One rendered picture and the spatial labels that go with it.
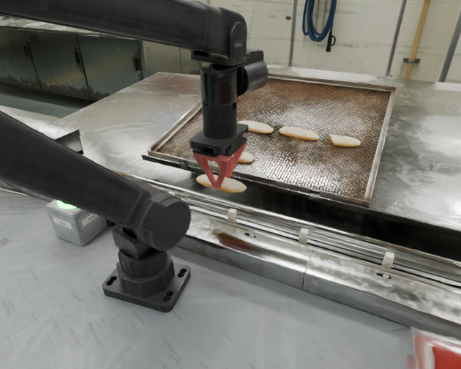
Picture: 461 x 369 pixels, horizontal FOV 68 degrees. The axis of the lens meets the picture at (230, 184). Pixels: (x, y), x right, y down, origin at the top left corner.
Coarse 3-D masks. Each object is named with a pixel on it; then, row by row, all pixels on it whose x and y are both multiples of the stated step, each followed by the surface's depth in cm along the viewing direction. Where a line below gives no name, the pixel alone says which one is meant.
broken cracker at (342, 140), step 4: (332, 136) 79; (336, 136) 80; (340, 136) 79; (344, 136) 79; (332, 140) 79; (336, 140) 78; (340, 140) 78; (344, 140) 78; (348, 140) 78; (352, 140) 78; (356, 140) 78; (336, 144) 78; (340, 144) 78; (344, 144) 78; (348, 144) 77; (352, 144) 77; (356, 144) 77
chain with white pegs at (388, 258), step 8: (216, 216) 68; (232, 216) 65; (272, 232) 64; (304, 232) 59; (296, 240) 62; (304, 240) 60; (328, 248) 60; (352, 256) 59; (384, 256) 56; (392, 256) 54; (384, 264) 55; (408, 272) 55; (432, 280) 54
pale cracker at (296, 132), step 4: (280, 128) 85; (284, 128) 84; (288, 128) 84; (292, 128) 83; (296, 128) 83; (300, 128) 83; (280, 132) 84; (284, 132) 83; (288, 132) 83; (292, 132) 82; (296, 132) 82; (300, 132) 82; (304, 132) 82; (308, 132) 82; (312, 132) 82; (292, 136) 82; (296, 136) 82; (300, 136) 81; (304, 136) 81; (308, 136) 81; (312, 136) 81; (316, 136) 81; (308, 140) 81; (312, 140) 81
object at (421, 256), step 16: (128, 176) 78; (176, 192) 74; (192, 192) 72; (240, 208) 68; (256, 208) 67; (288, 224) 65; (304, 224) 63; (320, 224) 63; (352, 240) 60; (368, 240) 59; (416, 256) 56; (432, 256) 55
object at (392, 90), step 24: (264, 96) 100; (360, 96) 96; (240, 120) 90; (264, 120) 90; (288, 120) 88; (384, 120) 85; (264, 144) 81; (288, 144) 80; (312, 144) 80; (216, 168) 74; (240, 168) 75; (312, 168) 73; (336, 168) 72; (360, 192) 66
